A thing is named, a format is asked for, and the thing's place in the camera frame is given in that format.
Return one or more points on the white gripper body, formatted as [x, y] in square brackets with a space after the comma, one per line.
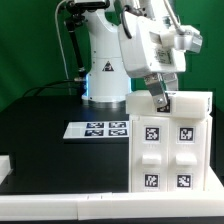
[144, 53]

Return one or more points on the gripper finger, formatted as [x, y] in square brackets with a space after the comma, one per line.
[171, 81]
[156, 89]

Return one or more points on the white wedge cabinet top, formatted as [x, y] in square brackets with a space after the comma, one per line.
[181, 104]

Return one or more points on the white cabinet body box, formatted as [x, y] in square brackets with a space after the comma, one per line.
[207, 146]

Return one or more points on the white cabinet door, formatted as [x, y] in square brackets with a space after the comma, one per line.
[149, 154]
[186, 154]

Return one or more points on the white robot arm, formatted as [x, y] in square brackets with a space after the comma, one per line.
[107, 82]

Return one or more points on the white marker plate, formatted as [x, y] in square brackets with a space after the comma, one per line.
[97, 129]

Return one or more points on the white obstacle fence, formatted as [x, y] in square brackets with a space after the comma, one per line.
[96, 206]

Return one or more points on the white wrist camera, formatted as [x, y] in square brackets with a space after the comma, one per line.
[186, 38]

